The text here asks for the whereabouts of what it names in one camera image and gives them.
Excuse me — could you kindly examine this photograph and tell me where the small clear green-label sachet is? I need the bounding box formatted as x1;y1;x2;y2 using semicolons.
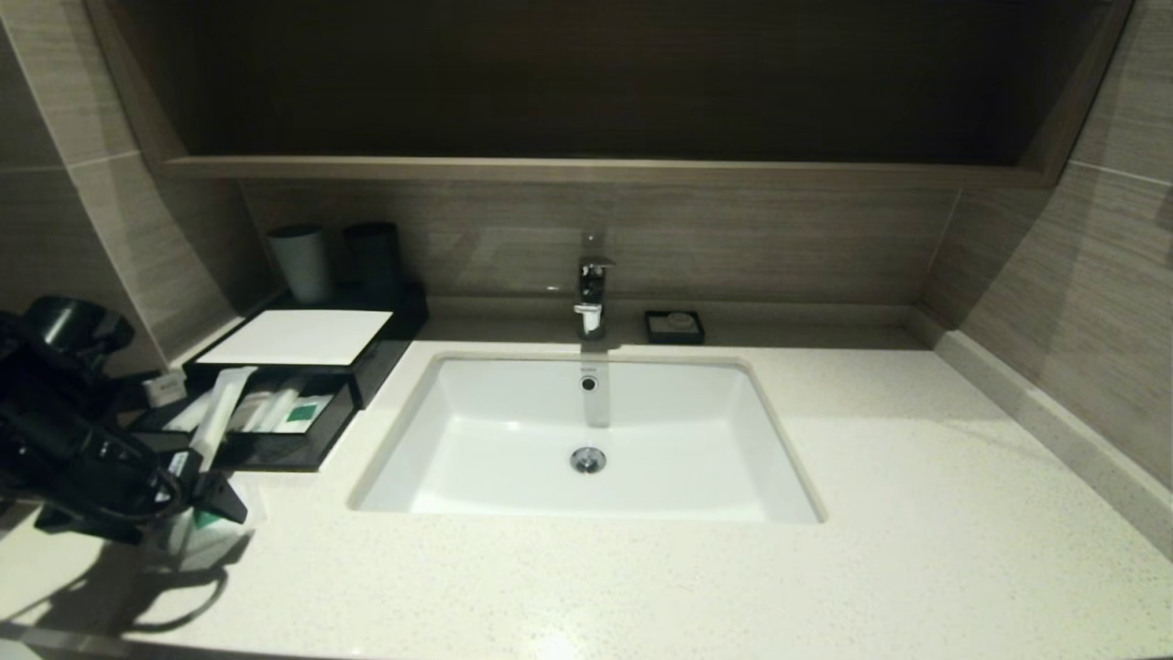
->
160;484;267;571

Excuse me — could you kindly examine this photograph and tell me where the long clear toothbrush packet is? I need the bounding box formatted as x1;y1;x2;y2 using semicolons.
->
186;366;260;475

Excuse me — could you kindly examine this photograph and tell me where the beige comb packet green label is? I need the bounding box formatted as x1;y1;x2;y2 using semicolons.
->
229;390;276;434

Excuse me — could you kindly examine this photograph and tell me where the black pull-out drawer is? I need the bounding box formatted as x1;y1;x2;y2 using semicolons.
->
128;371;361;474

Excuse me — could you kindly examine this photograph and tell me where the black drawer box housing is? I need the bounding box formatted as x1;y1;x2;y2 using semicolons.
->
183;308;411;411

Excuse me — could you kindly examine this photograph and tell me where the wide white wrapped packet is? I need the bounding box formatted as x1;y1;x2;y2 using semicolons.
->
165;399;214;434

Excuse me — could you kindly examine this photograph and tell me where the narrow white wrapped packet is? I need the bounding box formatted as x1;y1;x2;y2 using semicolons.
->
259;386;304;434

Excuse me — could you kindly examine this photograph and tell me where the flat white green-label packet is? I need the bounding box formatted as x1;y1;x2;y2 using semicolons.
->
273;395;334;434

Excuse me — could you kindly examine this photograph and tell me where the white paper card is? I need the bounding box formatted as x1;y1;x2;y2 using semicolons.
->
196;309;394;367

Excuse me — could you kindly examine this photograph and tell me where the pale grey cup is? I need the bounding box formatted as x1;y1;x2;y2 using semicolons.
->
266;225;333;304

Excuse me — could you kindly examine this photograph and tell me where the black cup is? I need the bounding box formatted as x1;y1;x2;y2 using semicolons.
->
343;221;402;303

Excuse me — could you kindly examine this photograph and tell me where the chrome faucet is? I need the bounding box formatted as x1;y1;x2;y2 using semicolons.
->
574;232;617;342

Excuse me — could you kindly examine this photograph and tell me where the white ceramic sink basin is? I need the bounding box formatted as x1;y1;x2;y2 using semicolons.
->
348;352;828;525

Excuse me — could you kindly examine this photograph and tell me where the black soap dish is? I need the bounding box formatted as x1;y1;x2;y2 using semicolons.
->
644;311;707;346

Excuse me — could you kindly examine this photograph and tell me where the thin black camera cable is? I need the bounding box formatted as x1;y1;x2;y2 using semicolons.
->
82;429;189;528

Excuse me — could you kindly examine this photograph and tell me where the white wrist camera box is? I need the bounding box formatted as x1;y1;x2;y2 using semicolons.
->
141;373;190;408

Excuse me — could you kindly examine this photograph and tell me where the wooden wall shelf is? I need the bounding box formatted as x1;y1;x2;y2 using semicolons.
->
160;154;1051;190

